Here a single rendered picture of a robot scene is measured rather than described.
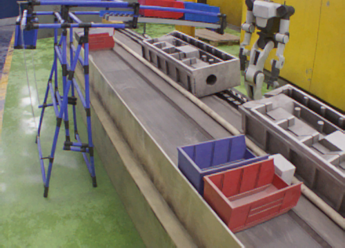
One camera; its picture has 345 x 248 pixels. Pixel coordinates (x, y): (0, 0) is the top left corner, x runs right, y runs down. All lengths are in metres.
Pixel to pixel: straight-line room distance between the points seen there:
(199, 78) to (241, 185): 1.01
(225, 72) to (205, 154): 0.93
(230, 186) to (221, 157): 0.23
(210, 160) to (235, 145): 0.13
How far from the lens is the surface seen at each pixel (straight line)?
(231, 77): 2.23
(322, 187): 1.37
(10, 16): 11.85
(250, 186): 1.31
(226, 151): 1.43
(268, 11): 3.10
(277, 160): 1.40
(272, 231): 1.19
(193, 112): 1.95
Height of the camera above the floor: 1.55
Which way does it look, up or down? 26 degrees down
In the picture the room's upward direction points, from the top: 3 degrees clockwise
